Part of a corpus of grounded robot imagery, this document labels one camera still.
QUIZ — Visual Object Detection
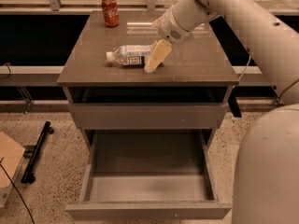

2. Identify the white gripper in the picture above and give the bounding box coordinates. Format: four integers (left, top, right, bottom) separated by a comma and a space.
144, 8, 190, 73

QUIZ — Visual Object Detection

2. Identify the open grey middle drawer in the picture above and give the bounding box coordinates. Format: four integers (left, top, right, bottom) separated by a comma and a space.
66, 130, 232, 220

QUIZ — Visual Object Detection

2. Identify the clear plastic water bottle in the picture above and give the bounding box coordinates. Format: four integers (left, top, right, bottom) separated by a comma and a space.
107, 45, 152, 65

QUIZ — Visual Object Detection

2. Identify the red soda can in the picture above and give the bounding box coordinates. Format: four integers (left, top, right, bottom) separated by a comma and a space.
102, 0, 119, 27

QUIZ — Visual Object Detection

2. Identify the white cable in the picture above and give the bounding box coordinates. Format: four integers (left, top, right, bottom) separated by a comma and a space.
238, 54, 252, 81

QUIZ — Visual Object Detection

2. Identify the grey drawer cabinet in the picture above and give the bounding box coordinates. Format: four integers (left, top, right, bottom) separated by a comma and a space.
57, 11, 238, 145

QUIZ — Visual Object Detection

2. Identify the black cable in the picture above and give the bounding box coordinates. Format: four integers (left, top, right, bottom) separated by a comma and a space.
0, 157, 36, 224

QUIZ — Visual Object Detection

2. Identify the wooden board box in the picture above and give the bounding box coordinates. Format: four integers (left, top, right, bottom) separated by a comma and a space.
0, 132, 25, 212

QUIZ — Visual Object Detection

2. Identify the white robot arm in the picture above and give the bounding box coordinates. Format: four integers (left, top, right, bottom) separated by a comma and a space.
146, 0, 299, 224

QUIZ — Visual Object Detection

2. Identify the black metal bar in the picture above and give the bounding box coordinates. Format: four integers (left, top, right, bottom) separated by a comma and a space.
21, 121, 54, 184

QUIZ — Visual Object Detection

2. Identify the closed grey top drawer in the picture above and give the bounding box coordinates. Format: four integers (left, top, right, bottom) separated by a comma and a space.
69, 104, 227, 130

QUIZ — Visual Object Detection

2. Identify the black object behind cabinet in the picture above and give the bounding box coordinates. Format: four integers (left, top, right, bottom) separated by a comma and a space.
228, 96, 242, 118

